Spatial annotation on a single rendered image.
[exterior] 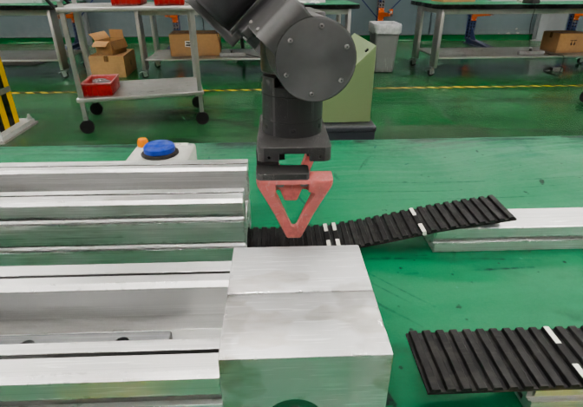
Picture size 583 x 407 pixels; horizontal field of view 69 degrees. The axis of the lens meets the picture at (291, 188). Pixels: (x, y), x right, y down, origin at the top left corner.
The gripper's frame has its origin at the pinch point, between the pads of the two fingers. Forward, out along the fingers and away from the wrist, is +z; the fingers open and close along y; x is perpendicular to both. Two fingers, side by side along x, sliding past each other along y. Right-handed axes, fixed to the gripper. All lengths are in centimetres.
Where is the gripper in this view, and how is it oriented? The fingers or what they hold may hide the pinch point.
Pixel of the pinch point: (291, 210)
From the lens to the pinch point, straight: 45.3
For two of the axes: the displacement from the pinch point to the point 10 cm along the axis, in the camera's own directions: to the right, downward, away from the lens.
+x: 10.0, -0.2, 0.3
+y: 0.4, 4.5, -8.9
